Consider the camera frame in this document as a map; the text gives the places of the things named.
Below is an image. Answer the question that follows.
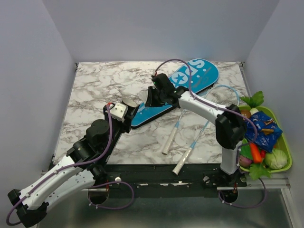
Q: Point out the green toy leaf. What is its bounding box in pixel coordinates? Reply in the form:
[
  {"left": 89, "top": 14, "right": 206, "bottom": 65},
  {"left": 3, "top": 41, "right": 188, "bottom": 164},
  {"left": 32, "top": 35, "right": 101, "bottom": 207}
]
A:
[{"left": 240, "top": 91, "right": 264, "bottom": 108}]

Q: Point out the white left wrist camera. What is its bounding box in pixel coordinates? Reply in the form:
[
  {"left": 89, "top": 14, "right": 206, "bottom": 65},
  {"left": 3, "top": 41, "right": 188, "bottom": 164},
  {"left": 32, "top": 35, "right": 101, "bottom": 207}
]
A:
[{"left": 110, "top": 103, "right": 128, "bottom": 123}]

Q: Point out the green plastic tray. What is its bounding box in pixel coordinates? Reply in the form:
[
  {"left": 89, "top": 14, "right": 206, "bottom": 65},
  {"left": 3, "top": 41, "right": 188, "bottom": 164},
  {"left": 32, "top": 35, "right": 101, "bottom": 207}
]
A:
[{"left": 245, "top": 106, "right": 292, "bottom": 174}]

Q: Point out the badminton racket right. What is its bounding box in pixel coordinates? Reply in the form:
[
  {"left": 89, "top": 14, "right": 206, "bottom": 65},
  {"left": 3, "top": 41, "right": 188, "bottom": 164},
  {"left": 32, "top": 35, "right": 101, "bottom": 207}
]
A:
[{"left": 171, "top": 84, "right": 240, "bottom": 176}]

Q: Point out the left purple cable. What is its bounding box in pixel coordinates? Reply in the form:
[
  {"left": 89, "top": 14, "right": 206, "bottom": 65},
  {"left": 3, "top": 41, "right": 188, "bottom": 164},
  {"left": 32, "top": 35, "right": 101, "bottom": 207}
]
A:
[{"left": 6, "top": 102, "right": 117, "bottom": 226}]

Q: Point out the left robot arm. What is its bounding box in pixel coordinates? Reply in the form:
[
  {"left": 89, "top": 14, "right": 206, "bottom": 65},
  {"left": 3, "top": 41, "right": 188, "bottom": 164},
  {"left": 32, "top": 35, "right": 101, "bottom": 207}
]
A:
[{"left": 8, "top": 102, "right": 139, "bottom": 228}]

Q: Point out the green toy cabbage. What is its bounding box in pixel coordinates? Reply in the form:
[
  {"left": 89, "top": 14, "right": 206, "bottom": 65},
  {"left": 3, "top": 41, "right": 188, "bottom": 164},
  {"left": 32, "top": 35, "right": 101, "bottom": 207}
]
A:
[{"left": 264, "top": 148, "right": 288, "bottom": 170}]

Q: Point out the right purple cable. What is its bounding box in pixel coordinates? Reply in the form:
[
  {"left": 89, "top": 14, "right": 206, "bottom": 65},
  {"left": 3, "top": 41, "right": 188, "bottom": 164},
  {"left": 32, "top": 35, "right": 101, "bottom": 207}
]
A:
[{"left": 155, "top": 58, "right": 258, "bottom": 167}]

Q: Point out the white feather shuttlecock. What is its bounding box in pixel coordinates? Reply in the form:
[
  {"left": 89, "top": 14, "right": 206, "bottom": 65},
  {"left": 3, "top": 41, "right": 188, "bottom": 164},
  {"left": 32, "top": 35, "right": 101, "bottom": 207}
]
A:
[{"left": 138, "top": 91, "right": 148, "bottom": 103}]

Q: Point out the black shuttlecock tube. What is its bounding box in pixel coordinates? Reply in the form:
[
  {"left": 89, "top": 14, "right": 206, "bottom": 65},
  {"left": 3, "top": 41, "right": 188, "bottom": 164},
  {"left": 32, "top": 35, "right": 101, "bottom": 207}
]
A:
[{"left": 122, "top": 97, "right": 139, "bottom": 113}]

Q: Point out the blue snack bag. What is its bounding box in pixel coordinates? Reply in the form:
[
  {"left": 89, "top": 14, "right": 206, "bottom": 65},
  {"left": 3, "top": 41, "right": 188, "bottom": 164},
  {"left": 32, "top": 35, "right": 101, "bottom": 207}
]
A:
[{"left": 245, "top": 111, "right": 283, "bottom": 153}]

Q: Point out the purple cable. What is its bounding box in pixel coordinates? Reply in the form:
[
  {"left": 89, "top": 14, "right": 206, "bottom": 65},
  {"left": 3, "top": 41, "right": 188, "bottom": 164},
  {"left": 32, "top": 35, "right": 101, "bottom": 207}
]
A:
[
  {"left": 155, "top": 58, "right": 258, "bottom": 167},
  {"left": 6, "top": 102, "right": 117, "bottom": 226}
]

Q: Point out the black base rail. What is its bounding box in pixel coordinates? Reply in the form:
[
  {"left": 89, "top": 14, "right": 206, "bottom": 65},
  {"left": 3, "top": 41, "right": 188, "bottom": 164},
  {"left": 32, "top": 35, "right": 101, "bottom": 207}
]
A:
[{"left": 90, "top": 164, "right": 247, "bottom": 199}]

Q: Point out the orange toy carrot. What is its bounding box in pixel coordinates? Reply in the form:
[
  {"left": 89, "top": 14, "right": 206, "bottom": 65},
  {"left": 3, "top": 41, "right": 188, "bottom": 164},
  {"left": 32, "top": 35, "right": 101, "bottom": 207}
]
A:
[{"left": 249, "top": 143, "right": 262, "bottom": 163}]

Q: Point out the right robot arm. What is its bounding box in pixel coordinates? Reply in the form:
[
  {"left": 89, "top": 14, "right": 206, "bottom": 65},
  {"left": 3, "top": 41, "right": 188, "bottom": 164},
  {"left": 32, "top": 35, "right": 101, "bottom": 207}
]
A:
[{"left": 145, "top": 74, "right": 246, "bottom": 186}]

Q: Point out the badminton racket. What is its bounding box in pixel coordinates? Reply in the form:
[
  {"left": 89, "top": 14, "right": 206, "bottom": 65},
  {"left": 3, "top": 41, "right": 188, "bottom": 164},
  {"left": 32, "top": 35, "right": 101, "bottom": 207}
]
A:
[
  {"left": 161, "top": 110, "right": 185, "bottom": 155},
  {"left": 171, "top": 84, "right": 240, "bottom": 176}
]

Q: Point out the brown toy mushroom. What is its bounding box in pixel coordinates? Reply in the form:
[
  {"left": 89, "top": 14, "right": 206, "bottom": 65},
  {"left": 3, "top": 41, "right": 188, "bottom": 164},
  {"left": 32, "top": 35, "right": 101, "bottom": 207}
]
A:
[{"left": 241, "top": 110, "right": 251, "bottom": 118}]

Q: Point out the purple toy onion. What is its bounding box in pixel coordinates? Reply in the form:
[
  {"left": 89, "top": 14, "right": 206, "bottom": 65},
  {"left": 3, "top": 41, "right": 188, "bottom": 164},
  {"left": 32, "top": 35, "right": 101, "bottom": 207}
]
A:
[{"left": 239, "top": 155, "right": 253, "bottom": 168}]

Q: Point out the badminton racket left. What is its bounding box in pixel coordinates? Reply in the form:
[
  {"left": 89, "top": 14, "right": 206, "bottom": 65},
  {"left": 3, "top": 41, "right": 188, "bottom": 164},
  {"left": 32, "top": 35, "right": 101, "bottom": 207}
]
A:
[{"left": 161, "top": 110, "right": 185, "bottom": 155}]

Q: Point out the blue racket bag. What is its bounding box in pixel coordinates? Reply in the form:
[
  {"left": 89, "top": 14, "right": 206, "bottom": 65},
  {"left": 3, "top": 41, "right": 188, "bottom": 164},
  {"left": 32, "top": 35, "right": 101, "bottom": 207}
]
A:
[{"left": 130, "top": 58, "right": 219, "bottom": 130}]

